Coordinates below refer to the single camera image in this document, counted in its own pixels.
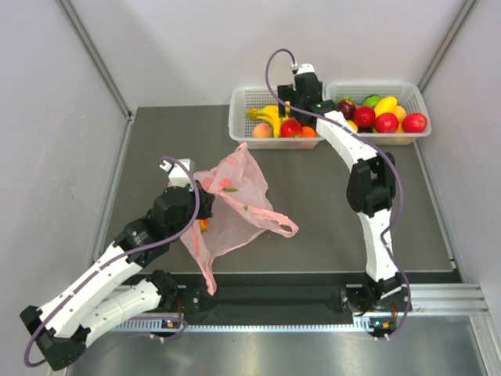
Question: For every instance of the orange tangerine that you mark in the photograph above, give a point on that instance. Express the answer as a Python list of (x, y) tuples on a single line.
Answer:
[(308, 132)]

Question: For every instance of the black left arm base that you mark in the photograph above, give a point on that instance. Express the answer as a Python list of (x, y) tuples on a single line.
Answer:
[(170, 303)]

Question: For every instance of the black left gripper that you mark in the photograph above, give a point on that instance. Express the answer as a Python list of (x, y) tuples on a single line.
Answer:
[(207, 202)]

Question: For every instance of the dark red apple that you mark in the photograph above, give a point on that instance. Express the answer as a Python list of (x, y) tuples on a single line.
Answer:
[(347, 107)]

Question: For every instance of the green lime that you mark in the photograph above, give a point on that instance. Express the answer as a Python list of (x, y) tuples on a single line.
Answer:
[(371, 101)]

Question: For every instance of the aluminium frame post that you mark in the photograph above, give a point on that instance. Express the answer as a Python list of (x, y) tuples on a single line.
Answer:
[(464, 12), (93, 54)]

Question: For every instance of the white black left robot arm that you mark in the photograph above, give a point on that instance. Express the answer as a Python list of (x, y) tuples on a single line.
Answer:
[(65, 327)]

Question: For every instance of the peach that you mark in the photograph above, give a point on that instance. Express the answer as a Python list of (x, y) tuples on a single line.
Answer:
[(262, 130)]

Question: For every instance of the yellow banana bunch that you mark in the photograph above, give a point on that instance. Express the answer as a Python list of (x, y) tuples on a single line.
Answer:
[(270, 115)]

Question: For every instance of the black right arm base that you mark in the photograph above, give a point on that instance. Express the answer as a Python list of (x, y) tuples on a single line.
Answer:
[(356, 301)]

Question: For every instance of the white fruit basket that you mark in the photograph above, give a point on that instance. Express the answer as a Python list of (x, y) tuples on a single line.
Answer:
[(408, 96), (240, 127)]

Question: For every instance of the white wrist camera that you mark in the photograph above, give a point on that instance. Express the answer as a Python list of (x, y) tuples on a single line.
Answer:
[(303, 69), (176, 175)]

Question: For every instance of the yellow lemon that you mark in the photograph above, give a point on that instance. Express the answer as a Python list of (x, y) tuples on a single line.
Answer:
[(353, 126)]

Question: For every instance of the yellow mango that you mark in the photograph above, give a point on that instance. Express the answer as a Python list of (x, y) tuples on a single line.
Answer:
[(386, 105)]

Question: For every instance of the aluminium frame post left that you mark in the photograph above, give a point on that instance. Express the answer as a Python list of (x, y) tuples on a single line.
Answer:
[(93, 54)]

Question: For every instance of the white left fruit basket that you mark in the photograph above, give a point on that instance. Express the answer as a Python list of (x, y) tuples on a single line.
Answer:
[(240, 127)]

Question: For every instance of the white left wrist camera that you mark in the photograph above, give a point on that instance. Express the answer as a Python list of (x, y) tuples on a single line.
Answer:
[(176, 175)]

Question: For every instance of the pale yellow fruit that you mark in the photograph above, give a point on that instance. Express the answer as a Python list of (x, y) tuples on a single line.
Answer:
[(400, 113)]

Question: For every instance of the pink plastic bag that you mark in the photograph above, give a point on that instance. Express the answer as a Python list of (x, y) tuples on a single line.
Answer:
[(241, 212)]

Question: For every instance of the black mounting rail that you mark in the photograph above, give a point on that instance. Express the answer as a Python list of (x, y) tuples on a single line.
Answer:
[(261, 299)]

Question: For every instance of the white right fruit basket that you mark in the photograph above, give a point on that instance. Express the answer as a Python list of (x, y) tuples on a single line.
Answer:
[(408, 96)]

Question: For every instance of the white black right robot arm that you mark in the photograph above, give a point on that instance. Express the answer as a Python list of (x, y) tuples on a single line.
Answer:
[(371, 185)]

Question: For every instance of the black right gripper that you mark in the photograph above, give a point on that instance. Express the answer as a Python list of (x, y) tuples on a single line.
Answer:
[(286, 92)]

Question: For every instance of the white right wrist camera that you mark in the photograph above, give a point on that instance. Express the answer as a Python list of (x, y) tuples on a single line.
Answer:
[(303, 69)]

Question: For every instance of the aluminium frame post right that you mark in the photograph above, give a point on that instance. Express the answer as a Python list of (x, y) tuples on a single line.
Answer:
[(464, 12)]

